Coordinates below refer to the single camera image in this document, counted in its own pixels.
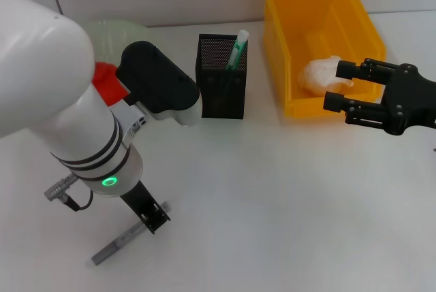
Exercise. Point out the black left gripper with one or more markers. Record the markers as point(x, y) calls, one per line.
point(138, 200)

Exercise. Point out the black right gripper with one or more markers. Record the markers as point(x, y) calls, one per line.
point(407, 103)

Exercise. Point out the white paper ball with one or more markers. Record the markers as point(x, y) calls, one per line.
point(313, 74)

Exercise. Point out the grey marker pen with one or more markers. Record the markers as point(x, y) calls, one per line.
point(116, 247)

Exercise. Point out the green utility knife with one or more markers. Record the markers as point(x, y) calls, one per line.
point(238, 48)

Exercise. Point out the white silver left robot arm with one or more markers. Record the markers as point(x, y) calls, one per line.
point(44, 74)

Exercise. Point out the black mesh pen holder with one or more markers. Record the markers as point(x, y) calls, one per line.
point(225, 101)

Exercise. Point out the green glass fruit plate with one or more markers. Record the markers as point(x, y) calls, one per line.
point(109, 33)

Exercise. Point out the yellow plastic bin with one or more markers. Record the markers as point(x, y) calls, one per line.
point(306, 16)

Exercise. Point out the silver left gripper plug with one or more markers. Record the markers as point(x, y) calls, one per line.
point(59, 186)

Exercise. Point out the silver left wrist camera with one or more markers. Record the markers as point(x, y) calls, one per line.
point(156, 77)

